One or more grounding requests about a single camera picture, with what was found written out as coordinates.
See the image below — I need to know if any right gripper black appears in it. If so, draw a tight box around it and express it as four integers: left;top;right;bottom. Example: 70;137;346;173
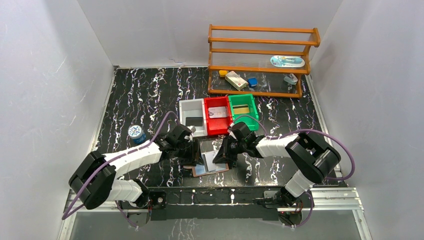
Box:
212;135;247;164

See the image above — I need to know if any brown leather card holder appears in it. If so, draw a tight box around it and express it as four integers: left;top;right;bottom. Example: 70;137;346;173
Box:
184;150;230;177

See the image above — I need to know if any grey numbered credit card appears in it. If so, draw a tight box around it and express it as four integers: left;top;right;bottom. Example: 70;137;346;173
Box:
207;106;228;119

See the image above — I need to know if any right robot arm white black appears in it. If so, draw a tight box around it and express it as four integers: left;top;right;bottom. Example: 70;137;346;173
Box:
213;122;341;207

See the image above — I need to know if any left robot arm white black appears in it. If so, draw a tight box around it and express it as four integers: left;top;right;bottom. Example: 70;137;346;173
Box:
68;124;196;210

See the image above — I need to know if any black card in white bin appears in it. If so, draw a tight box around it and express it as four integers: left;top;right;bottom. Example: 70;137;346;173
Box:
185;116;204;127

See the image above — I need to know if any gold card in green bin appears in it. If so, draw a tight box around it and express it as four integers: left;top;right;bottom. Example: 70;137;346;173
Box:
232;104;250;115

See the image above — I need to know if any red plastic bin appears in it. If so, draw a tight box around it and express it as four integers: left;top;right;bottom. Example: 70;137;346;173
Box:
203;96;233;136

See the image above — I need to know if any white plastic bin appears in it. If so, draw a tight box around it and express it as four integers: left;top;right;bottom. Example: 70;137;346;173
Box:
179;98;208;137

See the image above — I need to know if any green plastic bin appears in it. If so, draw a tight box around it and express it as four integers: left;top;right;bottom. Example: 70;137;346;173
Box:
228;94;259;131

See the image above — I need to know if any blue patterned can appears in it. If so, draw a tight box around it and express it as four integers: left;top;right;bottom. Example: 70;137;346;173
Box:
127;124;146;145

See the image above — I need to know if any white cardboard box on shelf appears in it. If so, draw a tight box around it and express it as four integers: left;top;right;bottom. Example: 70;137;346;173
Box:
224;71;248;91

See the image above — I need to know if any small blue block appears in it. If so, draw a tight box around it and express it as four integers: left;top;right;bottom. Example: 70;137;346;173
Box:
247;77;258;88

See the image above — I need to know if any small yellow block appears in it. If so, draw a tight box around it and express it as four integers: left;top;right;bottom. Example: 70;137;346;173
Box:
218;70;228;78

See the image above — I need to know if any wooden orange shelf rack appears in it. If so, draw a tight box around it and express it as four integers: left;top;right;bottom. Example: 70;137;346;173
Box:
207;24;321;99

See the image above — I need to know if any light blue tape dispenser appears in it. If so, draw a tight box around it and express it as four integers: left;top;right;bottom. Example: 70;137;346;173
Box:
283;73;299;85

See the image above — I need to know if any teal packaged tool on shelf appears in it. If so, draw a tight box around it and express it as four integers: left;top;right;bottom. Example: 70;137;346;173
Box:
270;55;305;68

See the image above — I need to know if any black metal base frame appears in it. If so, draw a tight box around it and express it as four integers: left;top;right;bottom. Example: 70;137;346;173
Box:
117;186;315;228

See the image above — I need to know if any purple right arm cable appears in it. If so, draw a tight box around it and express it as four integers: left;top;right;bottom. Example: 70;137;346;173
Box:
231;114;356;229

